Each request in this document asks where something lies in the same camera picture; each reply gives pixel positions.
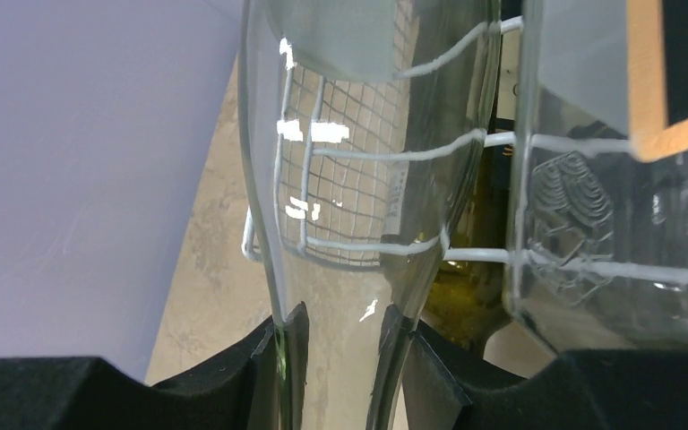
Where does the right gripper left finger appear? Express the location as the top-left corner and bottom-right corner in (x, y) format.
(0, 319), (279, 429)

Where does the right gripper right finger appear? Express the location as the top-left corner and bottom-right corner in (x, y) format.
(382, 305), (688, 429)

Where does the dark brown wine bottle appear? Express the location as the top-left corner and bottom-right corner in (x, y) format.
(423, 148), (509, 357)

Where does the square clear liquor bottle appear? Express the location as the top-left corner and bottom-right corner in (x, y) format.
(505, 1), (688, 351)

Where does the short clear glass bottle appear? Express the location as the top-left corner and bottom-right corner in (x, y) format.
(237, 1), (501, 429)

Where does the white wire wine rack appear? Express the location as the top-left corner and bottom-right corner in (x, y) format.
(238, 1), (688, 292)

